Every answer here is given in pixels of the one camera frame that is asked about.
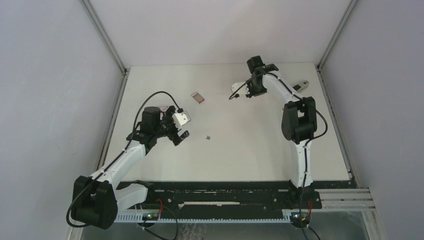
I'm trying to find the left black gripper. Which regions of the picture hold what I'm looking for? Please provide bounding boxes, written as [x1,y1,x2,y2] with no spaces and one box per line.
[153,106,189,146]

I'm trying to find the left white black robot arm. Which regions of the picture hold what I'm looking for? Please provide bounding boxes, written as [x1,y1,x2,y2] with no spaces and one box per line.
[66,105,191,230]

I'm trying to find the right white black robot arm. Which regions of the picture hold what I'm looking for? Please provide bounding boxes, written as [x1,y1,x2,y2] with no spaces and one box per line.
[246,55,318,188]

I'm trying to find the black silver stapler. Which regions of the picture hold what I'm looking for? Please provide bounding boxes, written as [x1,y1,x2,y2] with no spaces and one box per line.
[292,80,310,93]

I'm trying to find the red staple box sleeve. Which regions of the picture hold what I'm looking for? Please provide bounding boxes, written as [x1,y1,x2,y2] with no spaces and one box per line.
[159,105,168,111]

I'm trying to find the open red staple box tray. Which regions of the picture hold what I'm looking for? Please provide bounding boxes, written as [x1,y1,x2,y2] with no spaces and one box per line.
[191,92,205,104]

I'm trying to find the left controller board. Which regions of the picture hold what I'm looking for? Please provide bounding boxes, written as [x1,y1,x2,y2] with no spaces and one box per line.
[142,213,160,222]

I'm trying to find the controller board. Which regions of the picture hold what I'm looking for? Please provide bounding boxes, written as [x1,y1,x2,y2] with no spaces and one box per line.
[142,213,160,222]
[290,213,309,223]

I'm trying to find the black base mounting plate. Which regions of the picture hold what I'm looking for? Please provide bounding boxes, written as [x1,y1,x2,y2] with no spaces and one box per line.
[131,180,357,220]

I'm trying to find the right controller board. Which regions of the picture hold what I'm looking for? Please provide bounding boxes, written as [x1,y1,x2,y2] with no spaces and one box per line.
[290,213,309,223]

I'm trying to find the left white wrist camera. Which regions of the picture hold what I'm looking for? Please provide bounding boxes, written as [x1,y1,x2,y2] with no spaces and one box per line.
[172,111,191,130]

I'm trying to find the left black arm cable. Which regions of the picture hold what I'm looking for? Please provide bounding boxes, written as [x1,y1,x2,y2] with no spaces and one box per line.
[66,91,185,229]

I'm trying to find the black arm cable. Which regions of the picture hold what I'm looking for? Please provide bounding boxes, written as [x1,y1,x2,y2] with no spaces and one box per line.
[66,91,185,229]
[228,71,329,240]

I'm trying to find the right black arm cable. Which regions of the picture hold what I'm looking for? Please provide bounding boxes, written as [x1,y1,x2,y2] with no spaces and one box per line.
[228,71,329,240]

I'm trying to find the white slotted cable duct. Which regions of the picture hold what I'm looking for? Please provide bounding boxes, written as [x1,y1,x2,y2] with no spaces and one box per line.
[114,211,291,223]

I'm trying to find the aluminium frame rails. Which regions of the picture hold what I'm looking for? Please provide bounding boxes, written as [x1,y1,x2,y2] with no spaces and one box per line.
[74,188,377,213]

